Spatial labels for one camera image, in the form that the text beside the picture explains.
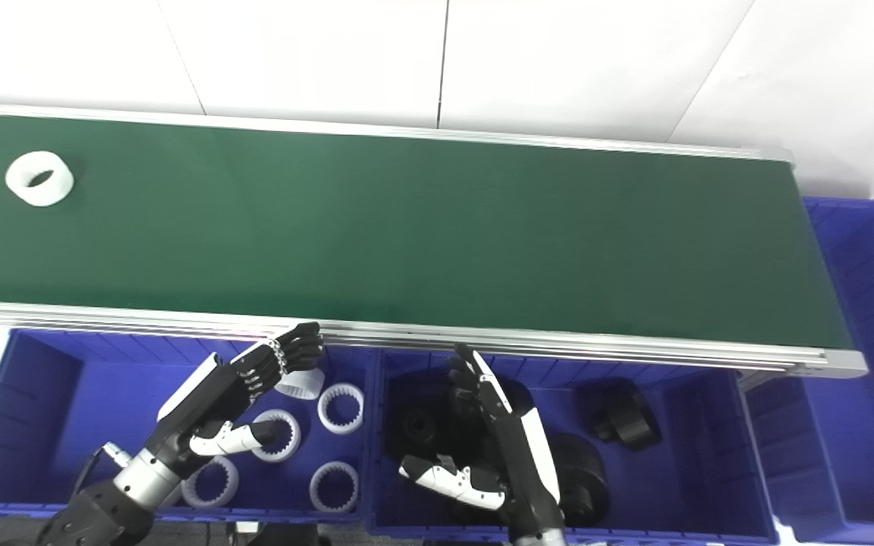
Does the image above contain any blue bin with black parts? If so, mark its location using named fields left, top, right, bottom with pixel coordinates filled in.
left=366, top=348, right=781, bottom=546

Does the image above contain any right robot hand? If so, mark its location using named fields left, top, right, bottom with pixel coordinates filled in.
left=398, top=344, right=566, bottom=541

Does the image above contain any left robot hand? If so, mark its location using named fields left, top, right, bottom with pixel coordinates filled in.
left=150, top=322, right=325, bottom=475

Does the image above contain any empty blue bin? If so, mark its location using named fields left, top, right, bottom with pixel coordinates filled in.
left=739, top=197, right=874, bottom=546

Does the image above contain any white toothed ring on side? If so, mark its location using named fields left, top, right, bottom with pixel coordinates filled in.
left=275, top=367, right=326, bottom=400

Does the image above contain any blue bin with white parts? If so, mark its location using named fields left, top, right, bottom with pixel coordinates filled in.
left=0, top=327, right=379, bottom=526

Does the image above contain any white plastic ring part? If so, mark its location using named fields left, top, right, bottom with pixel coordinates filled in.
left=5, top=150, right=75, bottom=208

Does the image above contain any black ring part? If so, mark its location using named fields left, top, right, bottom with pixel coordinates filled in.
left=577, top=378, right=664, bottom=453
left=390, top=406, right=472, bottom=458
left=547, top=432, right=611, bottom=529

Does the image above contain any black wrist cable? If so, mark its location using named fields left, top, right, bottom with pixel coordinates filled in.
left=71, top=443, right=133, bottom=503

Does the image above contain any green conveyor belt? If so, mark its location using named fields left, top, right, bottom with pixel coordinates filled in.
left=0, top=102, right=870, bottom=380
left=0, top=114, right=855, bottom=350

